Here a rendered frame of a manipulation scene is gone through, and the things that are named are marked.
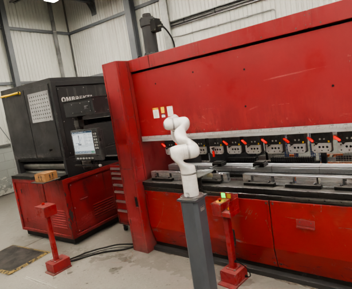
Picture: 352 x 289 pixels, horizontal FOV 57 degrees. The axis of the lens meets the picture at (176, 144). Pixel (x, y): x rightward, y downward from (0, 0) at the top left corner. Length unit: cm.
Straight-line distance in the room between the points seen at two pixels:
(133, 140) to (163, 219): 99
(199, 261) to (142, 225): 145
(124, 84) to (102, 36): 646
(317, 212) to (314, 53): 127
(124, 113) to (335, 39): 223
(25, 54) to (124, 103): 675
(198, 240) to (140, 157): 158
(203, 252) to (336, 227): 108
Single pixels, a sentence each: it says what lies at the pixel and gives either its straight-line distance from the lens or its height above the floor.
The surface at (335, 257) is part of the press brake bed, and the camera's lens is 308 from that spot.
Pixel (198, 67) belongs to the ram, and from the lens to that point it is 332.
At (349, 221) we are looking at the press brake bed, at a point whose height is 65.
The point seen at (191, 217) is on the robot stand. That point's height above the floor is 86.
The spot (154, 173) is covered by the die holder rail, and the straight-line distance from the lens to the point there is 394.
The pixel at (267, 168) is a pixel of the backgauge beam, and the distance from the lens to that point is 341.
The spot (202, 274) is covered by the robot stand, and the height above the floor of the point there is 39.
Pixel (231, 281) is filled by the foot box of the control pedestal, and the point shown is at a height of 4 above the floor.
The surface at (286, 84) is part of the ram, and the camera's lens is 292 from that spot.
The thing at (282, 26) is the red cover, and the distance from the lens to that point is 293.
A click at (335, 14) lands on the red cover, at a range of 283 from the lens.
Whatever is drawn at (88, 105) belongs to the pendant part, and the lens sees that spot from 374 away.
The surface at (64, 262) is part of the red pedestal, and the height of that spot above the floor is 8.
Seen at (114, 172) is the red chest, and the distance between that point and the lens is 471.
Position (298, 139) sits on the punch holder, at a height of 130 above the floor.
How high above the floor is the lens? 177
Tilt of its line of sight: 8 degrees down
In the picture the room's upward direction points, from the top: 9 degrees counter-clockwise
